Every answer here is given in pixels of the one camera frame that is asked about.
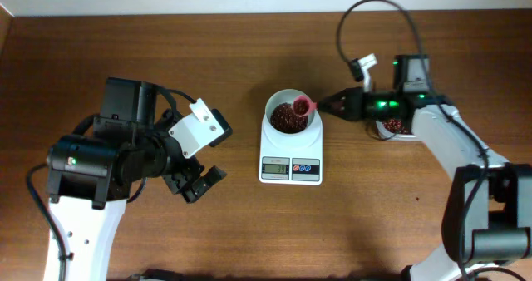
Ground clear plastic bean container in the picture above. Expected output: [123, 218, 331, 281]
[375, 121, 420, 142]

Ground red beans in bowl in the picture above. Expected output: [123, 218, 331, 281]
[269, 103, 308, 134]

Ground pink measuring scoop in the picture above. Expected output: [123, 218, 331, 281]
[292, 96, 317, 116]

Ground red beans in container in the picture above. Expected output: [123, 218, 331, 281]
[382, 119, 411, 135]

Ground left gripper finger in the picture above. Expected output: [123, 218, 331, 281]
[209, 109, 233, 147]
[181, 166, 227, 204]

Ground white digital kitchen scale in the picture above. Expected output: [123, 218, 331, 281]
[259, 106, 324, 185]

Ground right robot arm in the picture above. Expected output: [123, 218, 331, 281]
[318, 55, 531, 280]

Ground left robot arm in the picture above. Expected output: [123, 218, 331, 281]
[44, 77, 233, 280]

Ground white round bowl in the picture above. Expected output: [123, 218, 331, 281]
[265, 89, 316, 131]

